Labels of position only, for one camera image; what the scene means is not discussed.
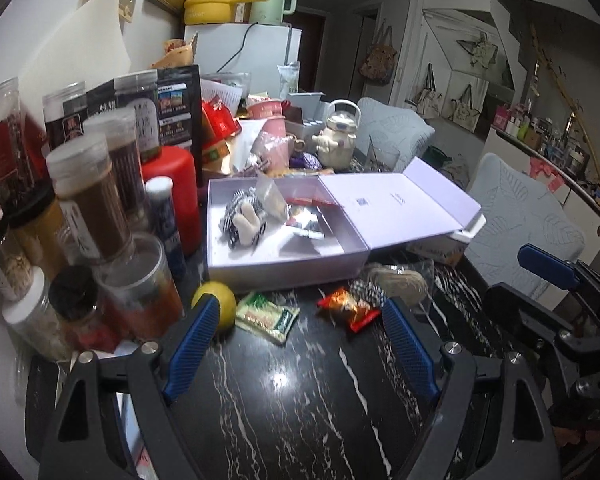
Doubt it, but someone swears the far leaf chair cushion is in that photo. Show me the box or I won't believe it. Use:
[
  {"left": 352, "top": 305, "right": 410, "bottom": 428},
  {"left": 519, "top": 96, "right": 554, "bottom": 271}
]
[{"left": 356, "top": 98, "right": 436, "bottom": 171}]

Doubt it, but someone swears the mask box orange blue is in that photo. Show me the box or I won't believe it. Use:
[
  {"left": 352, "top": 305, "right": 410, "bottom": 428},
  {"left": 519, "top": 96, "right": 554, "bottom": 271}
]
[{"left": 406, "top": 214, "right": 486, "bottom": 266}]

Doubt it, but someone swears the white open gift box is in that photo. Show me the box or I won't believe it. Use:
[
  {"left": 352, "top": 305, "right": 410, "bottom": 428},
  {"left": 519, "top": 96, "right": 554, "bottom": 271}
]
[{"left": 206, "top": 158, "right": 486, "bottom": 294}]

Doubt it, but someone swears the yellow pot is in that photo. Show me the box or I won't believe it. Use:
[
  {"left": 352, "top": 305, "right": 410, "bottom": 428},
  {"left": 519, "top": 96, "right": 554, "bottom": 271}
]
[{"left": 184, "top": 0, "right": 268, "bottom": 26}]

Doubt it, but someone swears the black lid spice jar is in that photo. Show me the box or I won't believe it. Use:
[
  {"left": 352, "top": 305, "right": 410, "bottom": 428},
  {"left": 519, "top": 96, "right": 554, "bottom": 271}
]
[{"left": 48, "top": 266, "right": 121, "bottom": 353}]

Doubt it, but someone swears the black printed bag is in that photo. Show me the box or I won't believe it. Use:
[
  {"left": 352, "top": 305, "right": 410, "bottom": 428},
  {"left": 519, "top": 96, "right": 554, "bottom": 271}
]
[{"left": 157, "top": 65, "right": 204, "bottom": 184}]

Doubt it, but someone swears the checkered lace cloth with plush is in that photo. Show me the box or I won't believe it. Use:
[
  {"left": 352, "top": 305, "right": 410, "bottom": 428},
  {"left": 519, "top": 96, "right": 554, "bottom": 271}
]
[{"left": 220, "top": 188, "right": 266, "bottom": 249}]

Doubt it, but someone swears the blue tablet tube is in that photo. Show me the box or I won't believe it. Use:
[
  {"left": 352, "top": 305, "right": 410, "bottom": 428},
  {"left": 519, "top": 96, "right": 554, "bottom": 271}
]
[{"left": 145, "top": 176, "right": 187, "bottom": 281}]

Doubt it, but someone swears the brown powder jar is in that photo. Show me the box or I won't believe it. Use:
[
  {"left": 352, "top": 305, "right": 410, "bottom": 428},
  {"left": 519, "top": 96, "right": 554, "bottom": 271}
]
[{"left": 45, "top": 133, "right": 131, "bottom": 264}]

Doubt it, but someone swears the red berry jar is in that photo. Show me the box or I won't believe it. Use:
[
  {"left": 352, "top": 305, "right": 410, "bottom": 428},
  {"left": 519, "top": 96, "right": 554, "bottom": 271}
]
[{"left": 0, "top": 77, "right": 35, "bottom": 208}]

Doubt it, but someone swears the clear jar orange label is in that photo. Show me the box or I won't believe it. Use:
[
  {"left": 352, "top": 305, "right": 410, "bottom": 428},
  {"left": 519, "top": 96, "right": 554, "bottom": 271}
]
[{"left": 95, "top": 233, "right": 184, "bottom": 341}]

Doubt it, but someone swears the yellow lemon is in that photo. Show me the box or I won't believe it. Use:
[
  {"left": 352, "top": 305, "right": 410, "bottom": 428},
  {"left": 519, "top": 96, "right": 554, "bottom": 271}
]
[{"left": 190, "top": 279, "right": 238, "bottom": 334}]

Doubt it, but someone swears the cream cartoon kettle bottle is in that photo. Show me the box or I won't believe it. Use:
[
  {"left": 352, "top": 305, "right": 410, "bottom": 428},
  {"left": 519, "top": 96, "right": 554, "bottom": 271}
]
[{"left": 312, "top": 100, "right": 362, "bottom": 171}]

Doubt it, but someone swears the dark tea jar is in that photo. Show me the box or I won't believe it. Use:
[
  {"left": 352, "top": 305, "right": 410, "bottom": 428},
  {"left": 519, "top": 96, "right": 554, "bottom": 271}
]
[{"left": 83, "top": 107, "right": 151, "bottom": 232}]

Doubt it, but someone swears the green snack packet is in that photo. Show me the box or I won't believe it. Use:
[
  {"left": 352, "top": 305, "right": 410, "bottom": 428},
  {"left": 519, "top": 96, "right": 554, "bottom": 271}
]
[{"left": 235, "top": 292, "right": 300, "bottom": 346}]

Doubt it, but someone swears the silver foil pouch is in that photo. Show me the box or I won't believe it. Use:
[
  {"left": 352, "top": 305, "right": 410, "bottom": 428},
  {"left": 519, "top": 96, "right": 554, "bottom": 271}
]
[{"left": 256, "top": 174, "right": 289, "bottom": 223}]

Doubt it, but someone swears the white mini fridge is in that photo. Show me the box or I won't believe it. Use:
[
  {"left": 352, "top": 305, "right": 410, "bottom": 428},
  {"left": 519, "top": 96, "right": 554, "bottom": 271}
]
[{"left": 184, "top": 23, "right": 302, "bottom": 98}]

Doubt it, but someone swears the green electric kettle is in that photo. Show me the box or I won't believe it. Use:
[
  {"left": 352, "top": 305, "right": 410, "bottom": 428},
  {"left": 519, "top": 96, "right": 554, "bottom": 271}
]
[{"left": 249, "top": 0, "right": 298, "bottom": 26}]

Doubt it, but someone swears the red cylinder canister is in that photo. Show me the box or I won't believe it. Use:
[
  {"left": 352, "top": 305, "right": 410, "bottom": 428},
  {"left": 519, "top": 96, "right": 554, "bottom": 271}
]
[{"left": 142, "top": 146, "right": 202, "bottom": 257}]

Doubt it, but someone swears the pink cup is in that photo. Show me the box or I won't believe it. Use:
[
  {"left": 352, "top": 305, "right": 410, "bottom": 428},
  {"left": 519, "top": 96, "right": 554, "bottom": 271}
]
[{"left": 247, "top": 96, "right": 306, "bottom": 174}]

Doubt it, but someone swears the checkered scrunchie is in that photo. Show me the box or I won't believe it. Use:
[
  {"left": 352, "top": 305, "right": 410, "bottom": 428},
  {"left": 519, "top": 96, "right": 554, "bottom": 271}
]
[{"left": 349, "top": 280, "right": 386, "bottom": 309}]

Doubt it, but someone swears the red white sauce packet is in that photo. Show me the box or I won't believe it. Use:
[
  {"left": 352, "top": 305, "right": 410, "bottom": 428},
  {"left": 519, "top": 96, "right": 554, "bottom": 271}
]
[{"left": 284, "top": 197, "right": 341, "bottom": 240}]

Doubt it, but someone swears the bagged white cable coil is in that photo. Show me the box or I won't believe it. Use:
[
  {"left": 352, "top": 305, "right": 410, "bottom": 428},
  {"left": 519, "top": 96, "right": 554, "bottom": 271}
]
[{"left": 362, "top": 259, "right": 437, "bottom": 309}]

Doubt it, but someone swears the red snack packet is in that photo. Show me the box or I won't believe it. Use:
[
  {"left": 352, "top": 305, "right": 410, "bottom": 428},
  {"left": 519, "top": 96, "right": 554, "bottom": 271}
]
[{"left": 316, "top": 287, "right": 380, "bottom": 334}]

